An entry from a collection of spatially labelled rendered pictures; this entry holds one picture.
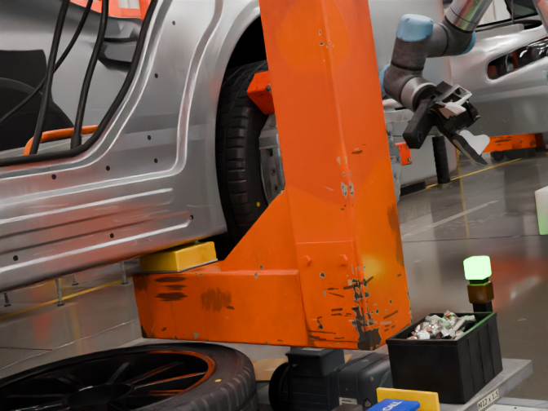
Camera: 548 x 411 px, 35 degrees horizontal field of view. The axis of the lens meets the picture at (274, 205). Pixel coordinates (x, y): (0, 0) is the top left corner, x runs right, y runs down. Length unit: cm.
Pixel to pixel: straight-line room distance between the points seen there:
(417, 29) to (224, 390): 86
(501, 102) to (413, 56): 280
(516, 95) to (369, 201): 306
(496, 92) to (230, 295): 303
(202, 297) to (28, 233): 43
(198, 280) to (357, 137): 53
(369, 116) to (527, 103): 302
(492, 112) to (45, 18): 232
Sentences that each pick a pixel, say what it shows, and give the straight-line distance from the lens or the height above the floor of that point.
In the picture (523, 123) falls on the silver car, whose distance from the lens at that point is 474.
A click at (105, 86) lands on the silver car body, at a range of 420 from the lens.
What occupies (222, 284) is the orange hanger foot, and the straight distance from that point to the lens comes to 191.
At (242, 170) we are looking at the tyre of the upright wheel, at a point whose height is 89.
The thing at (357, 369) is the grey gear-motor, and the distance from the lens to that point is 202.
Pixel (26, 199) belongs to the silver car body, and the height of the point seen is 91.
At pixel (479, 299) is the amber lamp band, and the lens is 177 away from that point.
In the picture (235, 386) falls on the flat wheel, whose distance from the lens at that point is 170.
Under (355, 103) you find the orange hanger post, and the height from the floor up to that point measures 100.
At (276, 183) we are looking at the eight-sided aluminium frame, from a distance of 220.
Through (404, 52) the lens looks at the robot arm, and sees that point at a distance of 193.
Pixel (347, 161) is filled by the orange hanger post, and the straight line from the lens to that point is 165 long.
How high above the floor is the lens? 96
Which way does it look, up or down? 5 degrees down
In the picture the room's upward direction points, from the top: 8 degrees counter-clockwise
